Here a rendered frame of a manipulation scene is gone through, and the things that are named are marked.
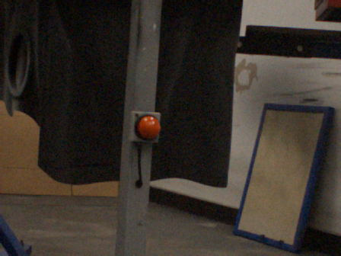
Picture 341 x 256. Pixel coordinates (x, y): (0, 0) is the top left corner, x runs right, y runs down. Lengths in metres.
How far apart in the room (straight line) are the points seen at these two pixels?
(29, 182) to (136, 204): 4.95
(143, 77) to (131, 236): 0.27
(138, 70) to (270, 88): 3.68
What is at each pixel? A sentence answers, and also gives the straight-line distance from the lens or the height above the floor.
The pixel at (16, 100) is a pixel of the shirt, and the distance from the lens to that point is 1.87.
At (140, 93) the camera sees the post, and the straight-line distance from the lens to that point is 1.52.
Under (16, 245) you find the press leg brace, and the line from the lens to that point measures 3.00.
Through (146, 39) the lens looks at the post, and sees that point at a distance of 1.53.
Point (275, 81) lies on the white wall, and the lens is 5.14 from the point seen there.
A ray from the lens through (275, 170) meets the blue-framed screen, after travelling 4.91.
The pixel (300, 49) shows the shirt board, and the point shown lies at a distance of 2.98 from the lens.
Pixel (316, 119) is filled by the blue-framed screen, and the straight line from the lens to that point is 4.70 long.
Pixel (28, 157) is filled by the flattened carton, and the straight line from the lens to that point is 6.50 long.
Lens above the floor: 0.69
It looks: 3 degrees down
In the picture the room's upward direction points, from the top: 4 degrees clockwise
